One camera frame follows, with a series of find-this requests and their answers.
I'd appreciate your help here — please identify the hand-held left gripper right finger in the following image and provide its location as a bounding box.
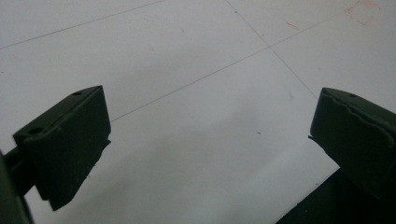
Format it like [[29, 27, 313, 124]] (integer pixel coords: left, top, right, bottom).
[[308, 87, 396, 201]]

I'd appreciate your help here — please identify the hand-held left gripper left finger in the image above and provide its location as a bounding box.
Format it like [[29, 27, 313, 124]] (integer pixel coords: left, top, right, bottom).
[[12, 85, 112, 212]]

